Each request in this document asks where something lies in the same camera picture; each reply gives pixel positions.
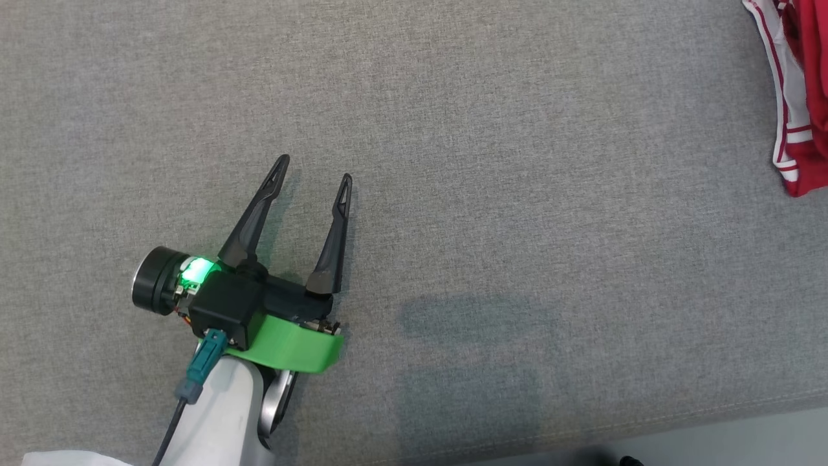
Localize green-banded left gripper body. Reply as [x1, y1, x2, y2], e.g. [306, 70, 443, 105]
[131, 245, 345, 375]

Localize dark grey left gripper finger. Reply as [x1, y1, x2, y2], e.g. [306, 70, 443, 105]
[305, 173, 354, 296]
[218, 153, 291, 270]

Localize red basketball jersey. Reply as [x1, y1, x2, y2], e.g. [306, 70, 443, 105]
[742, 0, 828, 199]

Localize grey fabric sofa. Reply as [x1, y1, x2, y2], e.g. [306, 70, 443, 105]
[0, 0, 828, 466]

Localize teal left camera connector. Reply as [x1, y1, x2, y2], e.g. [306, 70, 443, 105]
[175, 328, 229, 406]

